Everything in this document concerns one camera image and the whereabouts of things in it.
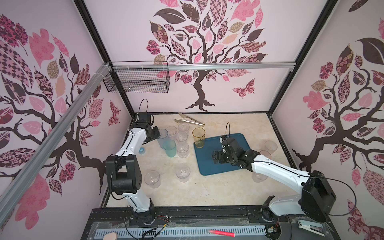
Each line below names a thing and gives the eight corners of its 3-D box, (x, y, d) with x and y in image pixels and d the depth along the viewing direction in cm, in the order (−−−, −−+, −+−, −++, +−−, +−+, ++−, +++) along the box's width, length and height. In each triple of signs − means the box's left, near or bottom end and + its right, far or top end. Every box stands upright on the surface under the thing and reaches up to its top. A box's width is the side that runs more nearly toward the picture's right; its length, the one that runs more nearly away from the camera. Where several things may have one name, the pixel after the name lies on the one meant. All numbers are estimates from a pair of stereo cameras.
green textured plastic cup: (164, 157, 96) (162, 149, 89) (166, 147, 101) (164, 139, 94) (176, 157, 96) (174, 149, 89) (177, 147, 101) (175, 139, 94)
